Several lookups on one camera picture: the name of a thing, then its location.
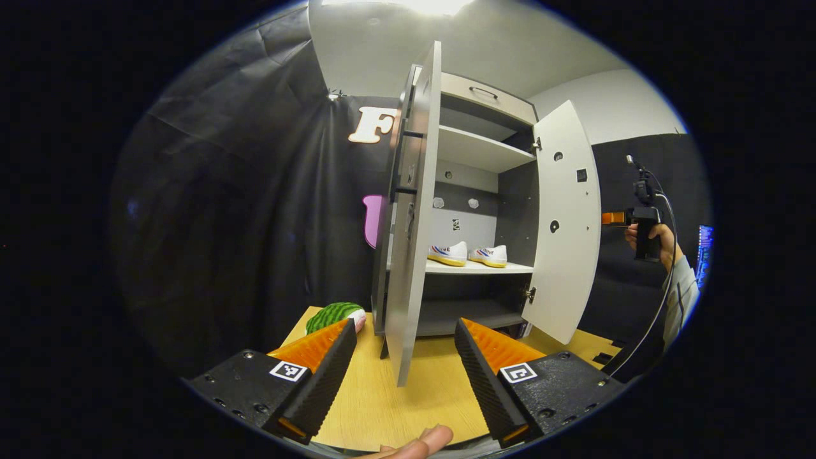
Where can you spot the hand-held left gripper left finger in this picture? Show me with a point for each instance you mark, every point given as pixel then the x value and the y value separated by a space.
pixel 322 389

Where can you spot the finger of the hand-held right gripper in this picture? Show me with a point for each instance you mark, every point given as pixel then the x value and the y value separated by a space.
pixel 613 218

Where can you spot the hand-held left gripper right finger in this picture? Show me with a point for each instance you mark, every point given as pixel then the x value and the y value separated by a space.
pixel 488 382

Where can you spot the white cabinet door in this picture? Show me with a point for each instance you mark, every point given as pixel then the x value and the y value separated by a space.
pixel 567 274
pixel 414 287

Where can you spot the white shoe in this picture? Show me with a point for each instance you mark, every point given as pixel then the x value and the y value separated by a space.
pixel 448 254
pixel 489 256

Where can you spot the white shoe cabinet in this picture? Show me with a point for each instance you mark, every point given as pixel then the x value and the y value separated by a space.
pixel 478 150

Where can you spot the white cabinet drawer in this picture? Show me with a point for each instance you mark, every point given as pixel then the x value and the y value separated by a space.
pixel 491 99

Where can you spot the computer monitor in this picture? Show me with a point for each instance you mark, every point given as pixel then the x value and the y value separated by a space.
pixel 704 255

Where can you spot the green striped watermelon toy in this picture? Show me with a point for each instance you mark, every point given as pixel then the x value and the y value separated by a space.
pixel 331 315

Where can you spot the ceiling light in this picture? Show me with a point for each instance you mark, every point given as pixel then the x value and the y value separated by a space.
pixel 408 5

